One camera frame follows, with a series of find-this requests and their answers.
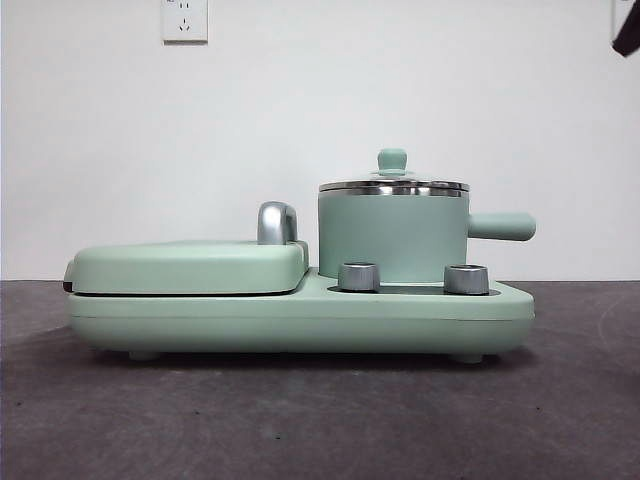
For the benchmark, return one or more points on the glass pot lid green knob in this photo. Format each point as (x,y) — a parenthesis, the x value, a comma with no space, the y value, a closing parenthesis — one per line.
(393,160)

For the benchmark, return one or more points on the mint green hinged grill lid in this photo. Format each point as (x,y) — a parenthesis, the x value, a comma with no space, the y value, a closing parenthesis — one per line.
(185,267)

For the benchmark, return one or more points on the silver control knob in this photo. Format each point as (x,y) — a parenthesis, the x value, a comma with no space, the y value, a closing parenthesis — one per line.
(359,276)
(466,279)

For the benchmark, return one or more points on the mint green breakfast machine base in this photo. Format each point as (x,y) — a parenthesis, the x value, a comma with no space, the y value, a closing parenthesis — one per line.
(300,315)

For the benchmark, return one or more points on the white wall socket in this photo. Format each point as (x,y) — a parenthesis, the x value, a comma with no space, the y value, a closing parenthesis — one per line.
(630,7)
(184,22)

